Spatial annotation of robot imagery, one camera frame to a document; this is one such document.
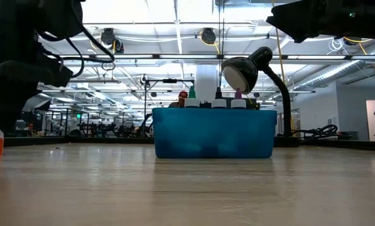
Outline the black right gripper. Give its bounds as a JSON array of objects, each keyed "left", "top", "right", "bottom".
[{"left": 266, "top": 0, "right": 375, "bottom": 44}]

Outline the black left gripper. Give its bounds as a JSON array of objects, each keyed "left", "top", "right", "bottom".
[{"left": 0, "top": 33, "right": 74, "bottom": 135}]

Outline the large purple food coloring bottle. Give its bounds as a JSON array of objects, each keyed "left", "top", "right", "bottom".
[{"left": 231, "top": 87, "right": 247, "bottom": 109}]

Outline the large black food coloring bottle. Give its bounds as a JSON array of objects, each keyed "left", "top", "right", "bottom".
[{"left": 210, "top": 87, "right": 227, "bottom": 109}]

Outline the large green food coloring bottle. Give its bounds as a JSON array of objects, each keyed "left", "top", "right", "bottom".
[{"left": 184, "top": 85, "right": 200, "bottom": 109}]

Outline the blue plastic bin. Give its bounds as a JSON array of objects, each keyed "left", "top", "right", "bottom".
[{"left": 151, "top": 107, "right": 278, "bottom": 159}]

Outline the black gooseneck desk lamp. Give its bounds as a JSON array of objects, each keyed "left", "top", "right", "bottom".
[{"left": 221, "top": 46, "right": 300, "bottom": 148}]

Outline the person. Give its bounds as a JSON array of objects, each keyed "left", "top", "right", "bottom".
[{"left": 168, "top": 90, "right": 189, "bottom": 109}]

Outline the yellow hanging cable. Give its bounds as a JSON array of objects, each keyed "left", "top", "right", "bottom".
[{"left": 271, "top": 0, "right": 286, "bottom": 84}]

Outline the silver ventilation duct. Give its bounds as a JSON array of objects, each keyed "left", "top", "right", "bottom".
[{"left": 292, "top": 58, "right": 367, "bottom": 92}]

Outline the black aluminium table frame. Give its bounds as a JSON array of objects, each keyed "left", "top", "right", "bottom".
[{"left": 3, "top": 136, "right": 375, "bottom": 152}]

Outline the black hanging power cable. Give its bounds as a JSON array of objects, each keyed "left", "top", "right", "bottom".
[{"left": 217, "top": 0, "right": 225, "bottom": 92}]

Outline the black ceiling cable reel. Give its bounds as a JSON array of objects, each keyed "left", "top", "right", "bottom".
[
  {"left": 100, "top": 27, "right": 125, "bottom": 54},
  {"left": 200, "top": 27, "right": 218, "bottom": 45}
]

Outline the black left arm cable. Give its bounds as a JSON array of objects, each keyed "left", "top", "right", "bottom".
[{"left": 36, "top": 18, "right": 116, "bottom": 79}]

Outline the black cable bundle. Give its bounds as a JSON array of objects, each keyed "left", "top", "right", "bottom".
[{"left": 301, "top": 124, "right": 339, "bottom": 141}]

